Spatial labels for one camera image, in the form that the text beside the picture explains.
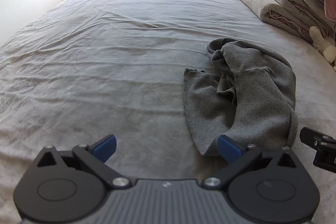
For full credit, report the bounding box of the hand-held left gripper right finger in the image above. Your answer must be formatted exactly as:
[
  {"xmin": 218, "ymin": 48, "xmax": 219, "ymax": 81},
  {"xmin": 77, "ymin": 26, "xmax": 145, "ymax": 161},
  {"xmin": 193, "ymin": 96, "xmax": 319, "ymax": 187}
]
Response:
[{"xmin": 202, "ymin": 135, "xmax": 300, "ymax": 190}]

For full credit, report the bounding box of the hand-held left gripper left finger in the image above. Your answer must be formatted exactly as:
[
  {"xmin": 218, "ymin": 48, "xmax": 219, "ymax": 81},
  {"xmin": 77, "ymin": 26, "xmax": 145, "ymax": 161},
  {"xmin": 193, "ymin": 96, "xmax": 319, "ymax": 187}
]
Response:
[{"xmin": 37, "ymin": 134, "xmax": 132, "ymax": 190}]

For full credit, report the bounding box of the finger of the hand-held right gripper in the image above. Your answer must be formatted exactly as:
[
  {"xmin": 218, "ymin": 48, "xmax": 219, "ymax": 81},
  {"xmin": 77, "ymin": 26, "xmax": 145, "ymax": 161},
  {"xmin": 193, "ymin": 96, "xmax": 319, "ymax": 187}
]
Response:
[{"xmin": 300, "ymin": 126, "xmax": 336, "ymax": 168}]

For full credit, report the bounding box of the grey ruffled knit garment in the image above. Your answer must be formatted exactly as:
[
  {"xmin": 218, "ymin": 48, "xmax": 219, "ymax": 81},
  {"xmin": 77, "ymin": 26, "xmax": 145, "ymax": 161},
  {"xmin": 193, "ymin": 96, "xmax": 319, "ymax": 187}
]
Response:
[{"xmin": 183, "ymin": 38, "xmax": 298, "ymax": 156}]

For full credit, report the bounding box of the bed with grey sheet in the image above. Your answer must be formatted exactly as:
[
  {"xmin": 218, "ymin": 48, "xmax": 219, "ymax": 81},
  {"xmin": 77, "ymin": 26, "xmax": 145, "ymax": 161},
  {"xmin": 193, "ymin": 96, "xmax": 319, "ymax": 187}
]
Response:
[{"xmin": 0, "ymin": 0, "xmax": 336, "ymax": 224}]

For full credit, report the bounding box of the white plush toy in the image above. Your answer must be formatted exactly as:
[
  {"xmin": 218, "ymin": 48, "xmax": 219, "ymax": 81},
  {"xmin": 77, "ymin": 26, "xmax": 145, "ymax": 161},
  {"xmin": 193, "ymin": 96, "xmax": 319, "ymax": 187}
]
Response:
[{"xmin": 309, "ymin": 26, "xmax": 336, "ymax": 64}]

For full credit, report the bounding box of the light grey rolled quilt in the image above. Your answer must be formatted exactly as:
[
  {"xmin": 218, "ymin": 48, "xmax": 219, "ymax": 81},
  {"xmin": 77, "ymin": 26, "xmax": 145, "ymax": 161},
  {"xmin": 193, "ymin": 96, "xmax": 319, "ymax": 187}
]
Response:
[{"xmin": 236, "ymin": 0, "xmax": 328, "ymax": 43}]

